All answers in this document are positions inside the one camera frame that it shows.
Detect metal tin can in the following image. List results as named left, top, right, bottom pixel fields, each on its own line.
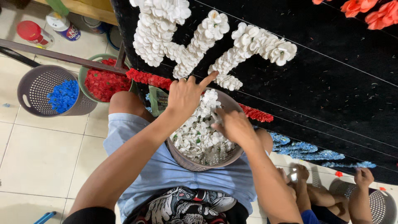
left=81, top=16, right=108, bottom=35

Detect person's leg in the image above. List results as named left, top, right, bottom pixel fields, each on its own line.
left=108, top=91, right=155, bottom=123
left=254, top=128, right=274, bottom=155

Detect grey perforated plastic basket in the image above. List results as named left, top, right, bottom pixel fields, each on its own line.
left=166, top=88, right=245, bottom=172
left=17, top=65, right=99, bottom=118
left=329, top=180, right=398, bottom=224

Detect person's black printed shirt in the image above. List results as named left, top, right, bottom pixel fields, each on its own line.
left=123, top=186, right=249, bottom=224

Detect row of red flowers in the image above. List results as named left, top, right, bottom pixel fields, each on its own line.
left=126, top=68, right=274, bottom=123

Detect person's left hand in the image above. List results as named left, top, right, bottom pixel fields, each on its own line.
left=167, top=71, right=219, bottom=121

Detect person's right hand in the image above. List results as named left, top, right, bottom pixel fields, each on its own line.
left=211, top=107, right=260, bottom=149

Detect person's right leg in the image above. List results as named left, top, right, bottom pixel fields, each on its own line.
left=254, top=128, right=274, bottom=155

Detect person's light blue shorts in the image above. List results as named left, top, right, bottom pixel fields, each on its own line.
left=103, top=113, right=270, bottom=222

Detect dark metal stand frame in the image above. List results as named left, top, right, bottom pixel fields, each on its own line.
left=0, top=38, right=128, bottom=75

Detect green plastic packet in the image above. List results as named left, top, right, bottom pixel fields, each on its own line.
left=148, top=85, right=169, bottom=117

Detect green plastic bucket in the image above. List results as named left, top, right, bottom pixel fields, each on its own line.
left=78, top=54, right=137, bottom=104

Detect white bottle with blue label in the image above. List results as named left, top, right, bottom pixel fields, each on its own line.
left=46, top=12, right=81, bottom=42

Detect pile of blue flowers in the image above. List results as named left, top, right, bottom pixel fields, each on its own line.
left=47, top=79, right=80, bottom=114

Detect wooden shelf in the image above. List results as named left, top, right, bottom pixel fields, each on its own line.
left=32, top=0, right=119, bottom=26

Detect row of blue flowers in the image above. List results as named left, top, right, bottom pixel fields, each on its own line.
left=269, top=132, right=377, bottom=169

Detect white flower lettering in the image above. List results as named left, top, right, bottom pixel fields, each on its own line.
left=129, top=0, right=298, bottom=91

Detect pile of red flowers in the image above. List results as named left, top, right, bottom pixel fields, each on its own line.
left=84, top=58, right=133, bottom=103

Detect blue plastic handle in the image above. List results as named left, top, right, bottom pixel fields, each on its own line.
left=33, top=211, right=57, bottom=224

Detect blue round container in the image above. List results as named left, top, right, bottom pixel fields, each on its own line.
left=106, top=25, right=124, bottom=51

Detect cluster of orange flowers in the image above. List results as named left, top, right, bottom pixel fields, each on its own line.
left=312, top=0, right=398, bottom=30

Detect pile of white flowers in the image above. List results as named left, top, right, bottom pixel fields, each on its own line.
left=170, top=89, right=237, bottom=166

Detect person's left leg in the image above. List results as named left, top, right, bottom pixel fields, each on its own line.
left=108, top=91, right=155, bottom=123

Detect large black felt board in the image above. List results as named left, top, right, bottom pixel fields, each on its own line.
left=110, top=0, right=398, bottom=186

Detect red lidded jar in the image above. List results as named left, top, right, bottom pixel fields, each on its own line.
left=16, top=21, right=55, bottom=49

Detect green plastic bottle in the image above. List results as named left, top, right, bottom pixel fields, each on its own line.
left=46, top=0, right=70, bottom=17

